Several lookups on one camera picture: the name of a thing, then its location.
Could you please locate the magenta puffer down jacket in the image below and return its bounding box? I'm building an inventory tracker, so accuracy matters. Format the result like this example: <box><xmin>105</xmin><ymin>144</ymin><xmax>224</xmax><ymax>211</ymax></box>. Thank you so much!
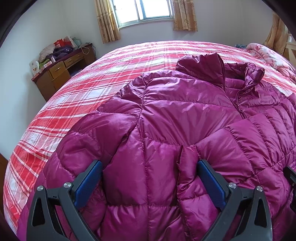
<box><xmin>17</xmin><ymin>52</ymin><xmax>296</xmax><ymax>241</ymax></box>

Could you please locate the pink floral folded quilt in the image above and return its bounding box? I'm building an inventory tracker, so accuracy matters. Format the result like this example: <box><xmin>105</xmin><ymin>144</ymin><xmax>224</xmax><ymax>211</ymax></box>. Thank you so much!
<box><xmin>247</xmin><ymin>43</ymin><xmax>295</xmax><ymax>83</ymax></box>

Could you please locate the cream wooden headboard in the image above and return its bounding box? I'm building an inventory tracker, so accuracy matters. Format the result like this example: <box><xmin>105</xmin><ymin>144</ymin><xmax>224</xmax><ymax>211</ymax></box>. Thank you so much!
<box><xmin>283</xmin><ymin>33</ymin><xmax>296</xmax><ymax>67</ymax></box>

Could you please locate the red white plaid bedspread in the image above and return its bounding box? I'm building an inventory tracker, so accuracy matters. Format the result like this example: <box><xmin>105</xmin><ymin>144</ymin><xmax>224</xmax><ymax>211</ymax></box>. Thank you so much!
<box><xmin>3</xmin><ymin>41</ymin><xmax>295</xmax><ymax>232</ymax></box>

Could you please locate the wooden desk with drawers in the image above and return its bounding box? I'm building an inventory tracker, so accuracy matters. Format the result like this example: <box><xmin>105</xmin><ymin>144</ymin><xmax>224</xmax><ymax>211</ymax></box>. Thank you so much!
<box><xmin>33</xmin><ymin>43</ymin><xmax>96</xmax><ymax>101</ymax></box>

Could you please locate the beige curtain by headboard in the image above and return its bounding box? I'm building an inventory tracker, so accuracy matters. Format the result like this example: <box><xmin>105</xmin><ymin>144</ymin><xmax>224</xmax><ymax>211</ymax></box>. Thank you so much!
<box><xmin>264</xmin><ymin>12</ymin><xmax>288</xmax><ymax>55</ymax></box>

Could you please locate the clutter pile on desk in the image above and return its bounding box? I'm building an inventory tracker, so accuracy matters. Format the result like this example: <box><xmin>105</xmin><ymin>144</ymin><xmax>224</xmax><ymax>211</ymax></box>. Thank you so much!
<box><xmin>29</xmin><ymin>36</ymin><xmax>90</xmax><ymax>78</ymax></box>

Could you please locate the right beige window curtain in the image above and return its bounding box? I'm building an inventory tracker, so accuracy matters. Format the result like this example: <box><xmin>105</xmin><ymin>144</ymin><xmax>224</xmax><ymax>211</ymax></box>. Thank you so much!
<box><xmin>172</xmin><ymin>0</ymin><xmax>198</xmax><ymax>32</ymax></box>

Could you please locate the beige window curtain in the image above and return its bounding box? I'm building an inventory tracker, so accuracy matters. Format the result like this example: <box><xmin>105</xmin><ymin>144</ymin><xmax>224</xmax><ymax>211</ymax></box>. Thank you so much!
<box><xmin>94</xmin><ymin>0</ymin><xmax>120</xmax><ymax>44</ymax></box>
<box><xmin>172</xmin><ymin>0</ymin><xmax>198</xmax><ymax>32</ymax></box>

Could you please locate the left beige window curtain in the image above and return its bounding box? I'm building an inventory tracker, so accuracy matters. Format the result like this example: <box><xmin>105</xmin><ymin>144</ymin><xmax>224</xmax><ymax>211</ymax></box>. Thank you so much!
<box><xmin>94</xmin><ymin>0</ymin><xmax>120</xmax><ymax>44</ymax></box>

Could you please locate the window with metal frame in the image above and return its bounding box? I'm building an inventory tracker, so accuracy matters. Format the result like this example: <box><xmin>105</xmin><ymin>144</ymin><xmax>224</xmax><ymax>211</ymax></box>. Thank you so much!
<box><xmin>110</xmin><ymin>0</ymin><xmax>174</xmax><ymax>29</ymax></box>

